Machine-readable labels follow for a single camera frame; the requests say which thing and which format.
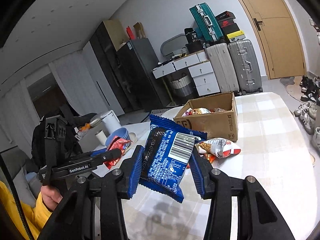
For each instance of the white drawer desk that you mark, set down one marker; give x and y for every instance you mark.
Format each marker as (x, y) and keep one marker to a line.
(202, 70)

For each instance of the black bag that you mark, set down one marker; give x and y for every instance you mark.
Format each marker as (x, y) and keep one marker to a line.
(195, 47)

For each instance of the black shoebox red label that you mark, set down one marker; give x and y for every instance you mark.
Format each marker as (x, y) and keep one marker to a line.
(225, 15)

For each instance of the teal suitcase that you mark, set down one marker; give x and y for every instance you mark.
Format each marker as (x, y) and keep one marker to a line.
(205, 22)

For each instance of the small orange snack packet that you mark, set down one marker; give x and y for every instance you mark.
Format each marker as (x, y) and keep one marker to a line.
(208, 158)

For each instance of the black gift box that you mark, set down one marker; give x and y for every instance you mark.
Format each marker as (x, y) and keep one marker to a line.
(192, 36)

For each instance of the white wardrobe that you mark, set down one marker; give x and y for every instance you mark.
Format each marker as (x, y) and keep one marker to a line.
(100, 80)

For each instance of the dark grey refrigerator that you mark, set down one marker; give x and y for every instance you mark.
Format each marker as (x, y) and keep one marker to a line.
(140, 75)

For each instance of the black white patterned rug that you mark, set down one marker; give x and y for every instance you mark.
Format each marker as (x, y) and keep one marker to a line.
(160, 111)

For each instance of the cluster of sneakers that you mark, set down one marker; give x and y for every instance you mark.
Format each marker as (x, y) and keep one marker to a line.
(307, 97)

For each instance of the white curtain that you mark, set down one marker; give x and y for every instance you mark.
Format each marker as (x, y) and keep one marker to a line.
(72, 80)

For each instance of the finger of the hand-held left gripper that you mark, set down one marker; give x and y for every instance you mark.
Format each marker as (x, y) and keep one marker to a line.
(110, 155)
(98, 152)

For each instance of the brown cardboard box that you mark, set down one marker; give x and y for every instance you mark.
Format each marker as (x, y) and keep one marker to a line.
(220, 125)

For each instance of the white lidded bucket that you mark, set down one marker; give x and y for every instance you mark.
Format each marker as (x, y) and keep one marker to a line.
(111, 122)

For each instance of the yellow black shoebox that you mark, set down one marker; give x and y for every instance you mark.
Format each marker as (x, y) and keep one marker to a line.
(235, 35)

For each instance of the grey rounded board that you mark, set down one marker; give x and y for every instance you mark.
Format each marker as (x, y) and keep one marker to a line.
(172, 45)

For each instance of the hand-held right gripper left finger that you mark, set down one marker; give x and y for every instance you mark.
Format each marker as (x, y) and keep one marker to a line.
(136, 170)

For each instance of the blue bowls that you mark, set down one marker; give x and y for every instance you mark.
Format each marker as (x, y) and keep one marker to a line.
(117, 136)

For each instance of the dark wardrobe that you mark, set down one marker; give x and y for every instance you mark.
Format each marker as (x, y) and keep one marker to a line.
(105, 55)

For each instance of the round beige door rug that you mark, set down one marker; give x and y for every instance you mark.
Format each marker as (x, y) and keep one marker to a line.
(291, 87)

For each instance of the wooden door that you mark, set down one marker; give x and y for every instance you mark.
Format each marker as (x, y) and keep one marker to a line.
(275, 42)

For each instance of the woven laundry basket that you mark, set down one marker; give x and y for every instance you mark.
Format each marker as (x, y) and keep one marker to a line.
(181, 86)

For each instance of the person's left forearm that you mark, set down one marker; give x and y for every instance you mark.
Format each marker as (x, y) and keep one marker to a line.
(37, 215)

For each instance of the red foil packet blue logo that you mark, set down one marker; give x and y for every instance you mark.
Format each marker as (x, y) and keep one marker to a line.
(117, 152)

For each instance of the beige plate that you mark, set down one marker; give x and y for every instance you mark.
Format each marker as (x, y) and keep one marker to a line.
(133, 138)

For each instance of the silver suitcase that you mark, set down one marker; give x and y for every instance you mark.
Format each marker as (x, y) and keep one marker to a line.
(245, 65)

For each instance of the white cup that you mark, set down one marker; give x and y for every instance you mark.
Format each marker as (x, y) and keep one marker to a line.
(100, 137)

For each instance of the white red snack bag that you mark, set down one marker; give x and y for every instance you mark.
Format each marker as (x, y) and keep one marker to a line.
(220, 147)

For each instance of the beige suitcase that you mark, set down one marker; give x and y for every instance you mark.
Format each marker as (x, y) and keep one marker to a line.
(222, 67)

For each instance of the flat brown cardboard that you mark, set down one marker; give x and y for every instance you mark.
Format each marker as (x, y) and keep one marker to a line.
(139, 30)

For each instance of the blue cookie packet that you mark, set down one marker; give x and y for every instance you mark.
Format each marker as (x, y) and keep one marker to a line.
(160, 155)

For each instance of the person's left hand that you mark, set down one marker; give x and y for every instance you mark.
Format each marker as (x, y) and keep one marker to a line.
(50, 197)

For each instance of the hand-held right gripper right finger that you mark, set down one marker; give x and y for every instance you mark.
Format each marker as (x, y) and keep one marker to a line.
(197, 177)

